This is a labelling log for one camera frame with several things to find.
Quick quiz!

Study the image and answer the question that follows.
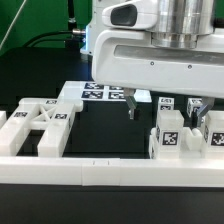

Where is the white diagonal rod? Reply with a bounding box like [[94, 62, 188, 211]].
[[0, 0, 27, 51]]

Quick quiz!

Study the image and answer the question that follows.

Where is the white chair seat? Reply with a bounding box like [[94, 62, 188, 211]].
[[148, 127, 204, 160]]

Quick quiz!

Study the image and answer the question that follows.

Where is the white chair back frame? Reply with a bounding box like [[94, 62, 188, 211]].
[[0, 98, 83, 158]]

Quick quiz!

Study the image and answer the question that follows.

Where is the white U-shaped fence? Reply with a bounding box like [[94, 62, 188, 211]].
[[0, 110, 224, 188]]

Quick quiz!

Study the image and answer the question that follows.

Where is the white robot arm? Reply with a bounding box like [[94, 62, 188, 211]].
[[81, 0, 224, 120]]

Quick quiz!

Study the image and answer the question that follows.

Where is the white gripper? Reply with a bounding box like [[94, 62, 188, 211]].
[[92, 0, 224, 120]]

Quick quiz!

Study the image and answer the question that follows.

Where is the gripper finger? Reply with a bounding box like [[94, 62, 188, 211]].
[[192, 97, 215, 128]]

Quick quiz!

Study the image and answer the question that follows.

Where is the black cable with connector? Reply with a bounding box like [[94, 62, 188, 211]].
[[23, 28, 88, 48]]

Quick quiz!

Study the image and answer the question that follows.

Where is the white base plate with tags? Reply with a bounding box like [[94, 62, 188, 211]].
[[57, 80, 153, 104]]

